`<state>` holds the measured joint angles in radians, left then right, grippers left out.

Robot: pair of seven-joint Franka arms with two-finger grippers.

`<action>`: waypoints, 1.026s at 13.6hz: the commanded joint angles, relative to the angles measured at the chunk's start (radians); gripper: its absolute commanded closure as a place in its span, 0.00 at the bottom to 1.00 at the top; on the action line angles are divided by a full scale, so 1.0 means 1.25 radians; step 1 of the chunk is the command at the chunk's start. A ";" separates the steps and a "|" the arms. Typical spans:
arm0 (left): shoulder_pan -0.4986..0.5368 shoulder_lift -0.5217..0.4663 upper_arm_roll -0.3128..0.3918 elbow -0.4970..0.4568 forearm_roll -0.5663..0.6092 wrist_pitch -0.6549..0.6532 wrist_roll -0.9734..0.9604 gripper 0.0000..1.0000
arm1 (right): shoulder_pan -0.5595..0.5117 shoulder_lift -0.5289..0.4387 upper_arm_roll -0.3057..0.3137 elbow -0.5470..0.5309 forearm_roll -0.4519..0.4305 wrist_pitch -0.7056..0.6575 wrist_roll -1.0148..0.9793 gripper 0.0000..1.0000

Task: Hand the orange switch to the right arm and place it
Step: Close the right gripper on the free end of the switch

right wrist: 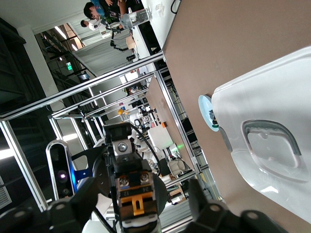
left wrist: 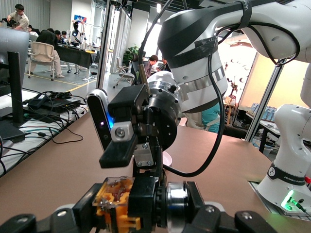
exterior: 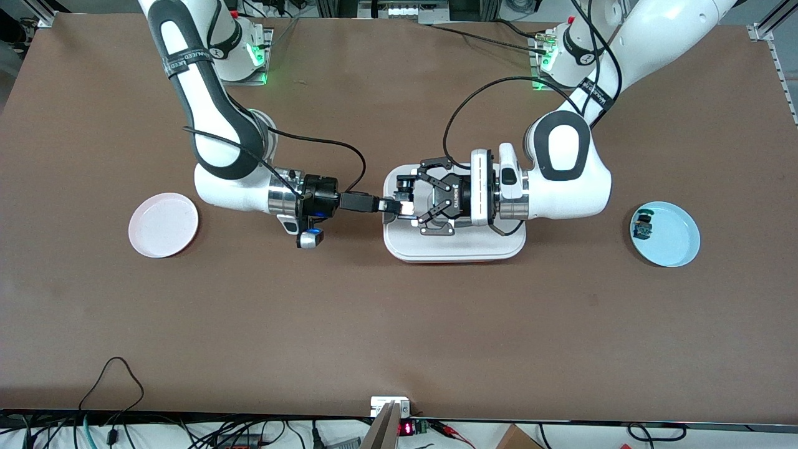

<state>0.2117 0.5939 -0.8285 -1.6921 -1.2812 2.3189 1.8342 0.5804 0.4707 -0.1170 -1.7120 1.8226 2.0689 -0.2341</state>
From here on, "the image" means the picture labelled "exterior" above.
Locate white lunch box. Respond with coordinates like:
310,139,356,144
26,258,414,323
382,163,527,264

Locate pink round plate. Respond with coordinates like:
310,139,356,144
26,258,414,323
128,193,200,259

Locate white socket box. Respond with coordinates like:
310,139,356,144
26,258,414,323
370,397,411,417

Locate grey metal bar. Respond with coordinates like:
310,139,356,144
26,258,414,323
360,401,401,449

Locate red clip leads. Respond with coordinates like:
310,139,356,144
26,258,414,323
430,421,478,448

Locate light blue round plate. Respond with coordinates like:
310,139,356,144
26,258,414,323
630,201,701,268

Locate brown cardboard box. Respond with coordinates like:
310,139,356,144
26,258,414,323
496,424,544,449

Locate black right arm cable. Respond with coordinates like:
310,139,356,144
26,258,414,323
183,125,368,200

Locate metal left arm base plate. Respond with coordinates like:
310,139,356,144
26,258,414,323
530,34,582,92

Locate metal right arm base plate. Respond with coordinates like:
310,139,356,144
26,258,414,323
248,28,275,86

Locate long black table cable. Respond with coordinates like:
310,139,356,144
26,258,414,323
416,22,552,56

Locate aluminium frame structure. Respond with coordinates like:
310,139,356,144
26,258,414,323
358,0,451,21

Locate thin black looped cable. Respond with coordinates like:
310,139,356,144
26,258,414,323
78,357,145,415

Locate aluminium frame rail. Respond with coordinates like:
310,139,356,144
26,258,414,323
747,0,798,128

